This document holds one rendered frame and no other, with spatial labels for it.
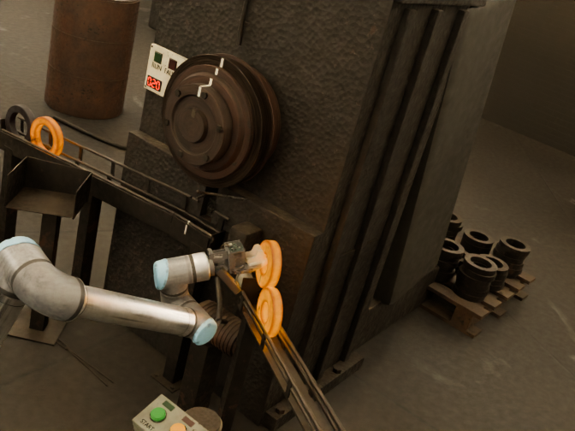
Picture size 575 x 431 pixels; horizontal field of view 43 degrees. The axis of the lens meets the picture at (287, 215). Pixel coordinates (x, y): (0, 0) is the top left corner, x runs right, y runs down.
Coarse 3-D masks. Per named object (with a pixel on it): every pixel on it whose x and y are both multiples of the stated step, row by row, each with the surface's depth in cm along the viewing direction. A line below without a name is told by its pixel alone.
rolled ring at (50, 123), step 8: (40, 120) 317; (48, 120) 314; (32, 128) 321; (40, 128) 322; (56, 128) 314; (32, 136) 323; (56, 136) 313; (40, 144) 324; (56, 144) 314; (56, 152) 316
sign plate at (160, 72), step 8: (152, 48) 284; (160, 48) 281; (152, 56) 285; (168, 56) 280; (176, 56) 277; (152, 64) 286; (160, 64) 283; (168, 64) 281; (176, 64) 278; (152, 72) 287; (160, 72) 284; (168, 72) 282; (152, 80) 287; (160, 80) 285; (168, 80) 283; (152, 88) 288; (160, 88) 286
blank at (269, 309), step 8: (264, 288) 232; (272, 288) 230; (264, 296) 232; (272, 296) 226; (280, 296) 227; (264, 304) 234; (272, 304) 225; (280, 304) 225; (264, 312) 234; (272, 312) 224; (280, 312) 225; (264, 320) 233; (272, 320) 224; (280, 320) 225; (272, 328) 225; (272, 336) 229
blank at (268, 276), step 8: (264, 240) 237; (272, 240) 236; (264, 248) 236; (272, 248) 231; (280, 248) 232; (272, 256) 230; (280, 256) 231; (272, 264) 229; (280, 264) 230; (256, 272) 242; (264, 272) 238; (272, 272) 229; (280, 272) 230; (264, 280) 234; (272, 280) 231
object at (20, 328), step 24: (24, 168) 288; (48, 168) 290; (72, 168) 290; (24, 192) 289; (48, 192) 292; (72, 192) 294; (48, 216) 284; (72, 216) 277; (48, 240) 289; (24, 312) 315; (24, 336) 302; (48, 336) 305
